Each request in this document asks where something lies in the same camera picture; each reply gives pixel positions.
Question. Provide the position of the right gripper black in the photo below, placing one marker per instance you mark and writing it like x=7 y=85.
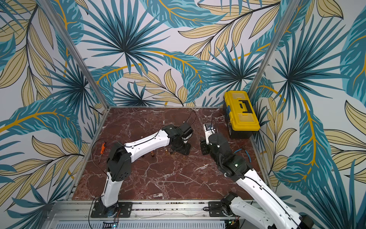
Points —
x=204 y=144

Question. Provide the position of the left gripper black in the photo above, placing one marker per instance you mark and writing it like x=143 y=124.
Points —
x=186 y=151

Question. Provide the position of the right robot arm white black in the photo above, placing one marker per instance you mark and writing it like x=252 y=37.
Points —
x=273 y=213

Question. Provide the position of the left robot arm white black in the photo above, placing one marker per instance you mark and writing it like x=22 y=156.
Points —
x=122 y=156

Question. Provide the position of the yellow black toolbox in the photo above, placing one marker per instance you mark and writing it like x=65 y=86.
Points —
x=240 y=117

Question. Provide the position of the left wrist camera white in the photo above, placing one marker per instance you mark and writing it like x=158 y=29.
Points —
x=186 y=130

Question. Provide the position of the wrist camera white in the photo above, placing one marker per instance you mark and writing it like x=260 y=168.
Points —
x=209 y=130
x=186 y=130

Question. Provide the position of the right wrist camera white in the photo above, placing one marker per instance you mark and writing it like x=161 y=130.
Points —
x=209 y=130

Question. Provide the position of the blue handled tool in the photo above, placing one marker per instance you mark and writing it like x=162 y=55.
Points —
x=246 y=152

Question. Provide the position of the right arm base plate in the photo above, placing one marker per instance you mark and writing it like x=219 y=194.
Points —
x=219 y=209

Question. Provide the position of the orange handled screwdriver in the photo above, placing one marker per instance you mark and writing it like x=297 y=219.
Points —
x=103 y=147

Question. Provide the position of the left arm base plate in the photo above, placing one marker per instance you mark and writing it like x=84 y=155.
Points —
x=118 y=210

